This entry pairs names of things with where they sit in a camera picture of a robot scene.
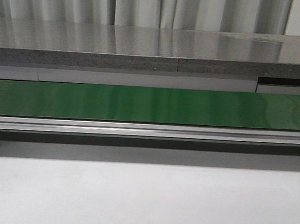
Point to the grey stone-look table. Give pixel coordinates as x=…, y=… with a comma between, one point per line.
x=51, y=51

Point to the green conveyor belt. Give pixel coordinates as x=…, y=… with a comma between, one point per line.
x=149, y=104

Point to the white pleated curtain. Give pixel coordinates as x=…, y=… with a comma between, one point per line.
x=250, y=16

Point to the aluminium conveyor frame rail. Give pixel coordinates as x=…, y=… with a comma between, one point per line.
x=204, y=133

